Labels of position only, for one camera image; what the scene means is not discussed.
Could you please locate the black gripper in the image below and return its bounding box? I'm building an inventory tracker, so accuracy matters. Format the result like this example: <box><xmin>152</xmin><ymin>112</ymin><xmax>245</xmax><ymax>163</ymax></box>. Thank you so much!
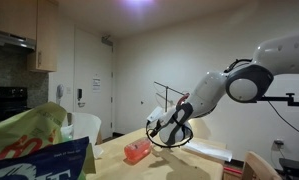
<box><xmin>148</xmin><ymin>119</ymin><xmax>165</xmax><ymax>138</ymax></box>

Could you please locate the spray bottle with red liquid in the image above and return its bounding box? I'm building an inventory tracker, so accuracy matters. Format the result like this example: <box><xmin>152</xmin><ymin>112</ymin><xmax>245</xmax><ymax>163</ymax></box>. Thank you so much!
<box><xmin>123</xmin><ymin>137</ymin><xmax>153</xmax><ymax>165</ymax></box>

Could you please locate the white paper tissue sheet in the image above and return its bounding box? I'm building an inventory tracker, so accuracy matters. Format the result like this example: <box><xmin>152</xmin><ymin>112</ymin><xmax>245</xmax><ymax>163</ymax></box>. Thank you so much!
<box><xmin>181</xmin><ymin>139</ymin><xmax>234</xmax><ymax>163</ymax></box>

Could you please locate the white upright paper towel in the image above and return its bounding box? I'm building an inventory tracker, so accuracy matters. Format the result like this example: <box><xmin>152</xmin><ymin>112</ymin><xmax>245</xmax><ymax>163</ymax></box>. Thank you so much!
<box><xmin>70</xmin><ymin>111</ymin><xmax>102</xmax><ymax>147</ymax></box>

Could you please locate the white paper door sign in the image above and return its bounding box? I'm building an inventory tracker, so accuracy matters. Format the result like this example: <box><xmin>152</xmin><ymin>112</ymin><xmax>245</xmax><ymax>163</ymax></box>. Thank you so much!
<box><xmin>91</xmin><ymin>76</ymin><xmax>102</xmax><ymax>92</ymax></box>

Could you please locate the clear bag of green contents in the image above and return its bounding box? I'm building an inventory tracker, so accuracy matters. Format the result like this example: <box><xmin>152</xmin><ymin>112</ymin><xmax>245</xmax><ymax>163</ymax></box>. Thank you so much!
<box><xmin>60</xmin><ymin>123</ymin><xmax>74</xmax><ymax>144</ymax></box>

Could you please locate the white door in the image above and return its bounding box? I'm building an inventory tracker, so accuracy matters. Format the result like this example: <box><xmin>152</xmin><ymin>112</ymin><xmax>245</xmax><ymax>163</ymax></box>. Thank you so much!
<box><xmin>73</xmin><ymin>26</ymin><xmax>114</xmax><ymax>140</ymax></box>

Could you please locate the gray door closer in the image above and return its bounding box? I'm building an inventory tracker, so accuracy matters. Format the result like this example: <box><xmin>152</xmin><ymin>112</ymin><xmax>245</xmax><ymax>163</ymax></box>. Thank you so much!
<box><xmin>100</xmin><ymin>33</ymin><xmax>114</xmax><ymax>47</ymax></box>

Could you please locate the dark blue chip bag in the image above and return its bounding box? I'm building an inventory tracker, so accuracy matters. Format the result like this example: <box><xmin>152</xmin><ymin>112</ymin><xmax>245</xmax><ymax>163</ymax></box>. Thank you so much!
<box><xmin>0</xmin><ymin>136</ymin><xmax>91</xmax><ymax>180</ymax></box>

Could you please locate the green chip bag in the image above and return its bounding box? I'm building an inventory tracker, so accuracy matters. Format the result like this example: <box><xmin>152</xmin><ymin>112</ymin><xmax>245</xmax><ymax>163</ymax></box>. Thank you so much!
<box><xmin>0</xmin><ymin>101</ymin><xmax>69</xmax><ymax>163</ymax></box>

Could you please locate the black kitchen stove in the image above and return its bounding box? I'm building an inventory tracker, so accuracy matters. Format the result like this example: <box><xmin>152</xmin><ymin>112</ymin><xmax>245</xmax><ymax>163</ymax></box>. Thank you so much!
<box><xmin>0</xmin><ymin>86</ymin><xmax>29</xmax><ymax>123</ymax></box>

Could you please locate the silver range hood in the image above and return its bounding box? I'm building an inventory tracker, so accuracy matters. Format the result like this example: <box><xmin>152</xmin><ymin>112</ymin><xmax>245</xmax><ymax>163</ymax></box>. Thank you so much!
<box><xmin>0</xmin><ymin>28</ymin><xmax>37</xmax><ymax>51</ymax></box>

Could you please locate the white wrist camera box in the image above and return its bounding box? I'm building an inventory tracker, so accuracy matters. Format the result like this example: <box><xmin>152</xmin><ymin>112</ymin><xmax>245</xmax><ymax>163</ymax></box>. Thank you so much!
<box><xmin>146</xmin><ymin>106</ymin><xmax>165</xmax><ymax>123</ymax></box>

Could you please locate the thin wire rack stand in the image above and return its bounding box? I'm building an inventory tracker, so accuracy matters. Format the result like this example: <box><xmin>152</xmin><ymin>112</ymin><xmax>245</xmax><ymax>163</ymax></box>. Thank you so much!
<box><xmin>152</xmin><ymin>79</ymin><xmax>187</xmax><ymax>114</ymax></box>

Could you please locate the black wall intercom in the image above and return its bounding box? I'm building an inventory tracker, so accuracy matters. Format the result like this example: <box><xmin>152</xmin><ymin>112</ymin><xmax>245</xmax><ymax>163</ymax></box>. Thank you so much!
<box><xmin>76</xmin><ymin>87</ymin><xmax>84</xmax><ymax>101</ymax></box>

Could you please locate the white wall phone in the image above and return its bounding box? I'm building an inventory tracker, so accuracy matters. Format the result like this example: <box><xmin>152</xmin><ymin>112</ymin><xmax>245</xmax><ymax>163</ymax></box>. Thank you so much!
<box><xmin>55</xmin><ymin>83</ymin><xmax>66</xmax><ymax>106</ymax></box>

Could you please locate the white wall outlet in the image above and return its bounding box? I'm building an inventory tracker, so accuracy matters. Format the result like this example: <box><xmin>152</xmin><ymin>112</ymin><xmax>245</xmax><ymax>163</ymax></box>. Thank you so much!
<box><xmin>273</xmin><ymin>137</ymin><xmax>286</xmax><ymax>148</ymax></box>

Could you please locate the black hanging power cable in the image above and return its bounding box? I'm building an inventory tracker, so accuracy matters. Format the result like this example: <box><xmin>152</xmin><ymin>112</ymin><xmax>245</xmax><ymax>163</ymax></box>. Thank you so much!
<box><xmin>266</xmin><ymin>99</ymin><xmax>299</xmax><ymax>140</ymax></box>

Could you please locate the black articulated camera boom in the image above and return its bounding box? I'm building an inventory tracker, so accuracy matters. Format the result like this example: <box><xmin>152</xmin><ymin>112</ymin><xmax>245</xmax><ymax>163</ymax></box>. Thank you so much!
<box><xmin>258</xmin><ymin>92</ymin><xmax>299</xmax><ymax>108</ymax></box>

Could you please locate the wooden wall cabinet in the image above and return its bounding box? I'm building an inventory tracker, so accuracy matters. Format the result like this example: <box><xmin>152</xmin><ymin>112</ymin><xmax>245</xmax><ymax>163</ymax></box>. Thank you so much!
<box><xmin>0</xmin><ymin>0</ymin><xmax>39</xmax><ymax>41</ymax></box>
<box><xmin>26</xmin><ymin>0</ymin><xmax>59</xmax><ymax>74</ymax></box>

